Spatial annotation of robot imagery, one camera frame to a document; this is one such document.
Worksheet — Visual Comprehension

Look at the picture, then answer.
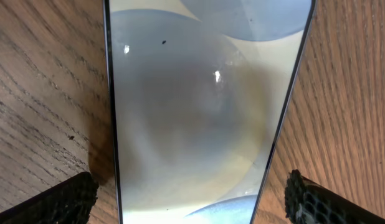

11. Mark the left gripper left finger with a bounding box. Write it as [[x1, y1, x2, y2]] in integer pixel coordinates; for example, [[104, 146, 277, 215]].
[[0, 172, 99, 224]]

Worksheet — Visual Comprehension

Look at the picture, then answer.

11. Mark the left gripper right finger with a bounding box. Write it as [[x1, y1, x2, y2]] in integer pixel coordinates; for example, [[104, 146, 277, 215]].
[[285, 169, 385, 224]]

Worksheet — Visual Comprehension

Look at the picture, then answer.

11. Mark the blue screen smartphone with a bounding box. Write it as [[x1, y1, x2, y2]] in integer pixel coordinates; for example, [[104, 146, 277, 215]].
[[103, 0, 316, 224]]

